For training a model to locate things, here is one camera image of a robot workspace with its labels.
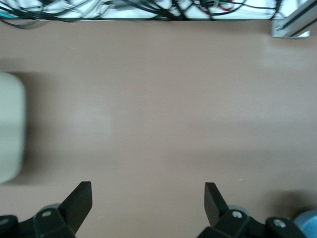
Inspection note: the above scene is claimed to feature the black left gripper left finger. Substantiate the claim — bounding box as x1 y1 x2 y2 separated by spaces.
0 181 93 238

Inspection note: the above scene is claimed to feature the beige chrome two-slot toaster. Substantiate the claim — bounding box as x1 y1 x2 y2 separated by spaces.
0 71 27 184

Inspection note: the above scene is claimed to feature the blue ceramic bowl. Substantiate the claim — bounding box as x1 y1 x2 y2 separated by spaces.
293 209 317 238

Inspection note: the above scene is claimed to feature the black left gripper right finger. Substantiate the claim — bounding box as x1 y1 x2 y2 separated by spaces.
197 182 307 238

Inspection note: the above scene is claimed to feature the black cable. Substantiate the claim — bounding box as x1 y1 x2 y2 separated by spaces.
108 0 213 21
0 0 105 29

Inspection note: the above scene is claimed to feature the red wire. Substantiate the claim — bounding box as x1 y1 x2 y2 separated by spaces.
216 0 240 12

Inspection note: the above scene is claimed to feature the teal cable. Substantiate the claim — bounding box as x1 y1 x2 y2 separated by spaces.
0 12 35 20

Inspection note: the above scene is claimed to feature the aluminium camera mount post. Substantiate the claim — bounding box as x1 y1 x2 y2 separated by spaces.
270 0 317 39

